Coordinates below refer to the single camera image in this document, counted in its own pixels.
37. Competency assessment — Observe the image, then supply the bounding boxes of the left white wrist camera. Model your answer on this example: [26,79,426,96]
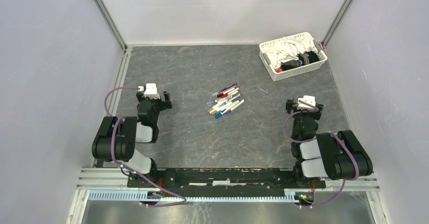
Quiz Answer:
[143,83,160,100]

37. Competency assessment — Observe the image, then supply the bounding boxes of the white cloth in basket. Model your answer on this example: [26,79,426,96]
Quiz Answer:
[262,35,318,69]

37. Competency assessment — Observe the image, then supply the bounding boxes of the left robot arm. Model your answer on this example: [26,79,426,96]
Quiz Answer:
[92,91,173,187]

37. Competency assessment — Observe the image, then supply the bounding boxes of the orange cap marker pen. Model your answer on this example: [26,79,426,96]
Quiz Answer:
[209,100,231,115]

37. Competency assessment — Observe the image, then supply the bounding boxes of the white slotted cable duct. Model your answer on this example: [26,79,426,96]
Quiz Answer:
[88,190,299,204]

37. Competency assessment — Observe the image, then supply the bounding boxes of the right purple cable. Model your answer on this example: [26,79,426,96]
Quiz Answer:
[283,102,360,209]

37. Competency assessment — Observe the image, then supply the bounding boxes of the black cloth in basket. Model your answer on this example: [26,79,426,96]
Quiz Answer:
[280,51,320,71]

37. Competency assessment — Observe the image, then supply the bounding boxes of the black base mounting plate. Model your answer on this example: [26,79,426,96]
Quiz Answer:
[126,167,326,198]

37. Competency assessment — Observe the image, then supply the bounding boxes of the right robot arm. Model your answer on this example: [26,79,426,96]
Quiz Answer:
[285,96,373,188]

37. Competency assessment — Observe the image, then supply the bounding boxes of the white plastic basket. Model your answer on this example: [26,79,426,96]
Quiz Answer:
[259,32,327,81]

